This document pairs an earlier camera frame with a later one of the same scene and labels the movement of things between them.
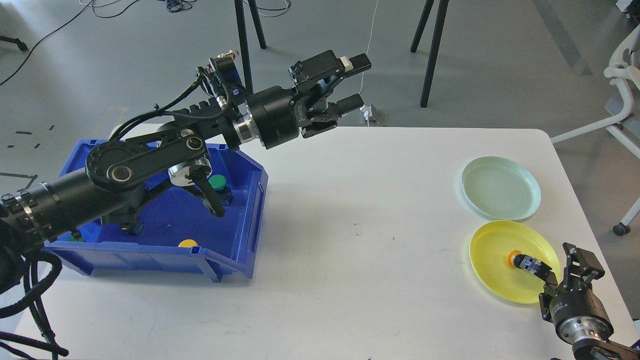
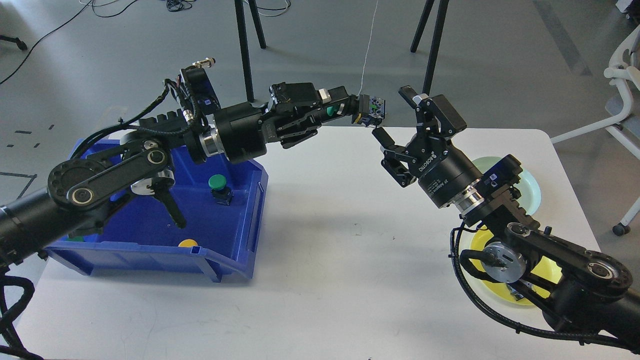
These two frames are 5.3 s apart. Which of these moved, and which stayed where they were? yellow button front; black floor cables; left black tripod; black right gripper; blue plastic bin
Moved: black right gripper
Stayed: blue plastic bin; yellow button front; left black tripod; black floor cables
